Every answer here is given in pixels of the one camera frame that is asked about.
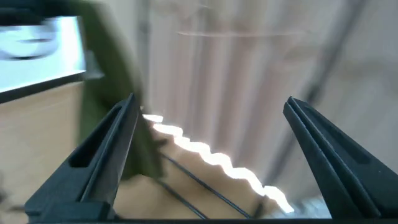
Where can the black clothes rack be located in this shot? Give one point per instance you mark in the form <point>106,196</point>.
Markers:
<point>325,65</point>

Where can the beige curtain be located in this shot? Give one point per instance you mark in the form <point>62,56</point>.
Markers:
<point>233,77</point>

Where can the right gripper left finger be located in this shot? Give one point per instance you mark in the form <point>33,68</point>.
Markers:
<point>62,193</point>

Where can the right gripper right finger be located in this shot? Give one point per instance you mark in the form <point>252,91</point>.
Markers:
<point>357,193</point>

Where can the green printed shirt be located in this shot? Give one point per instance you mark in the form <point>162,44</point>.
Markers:
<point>109,77</point>

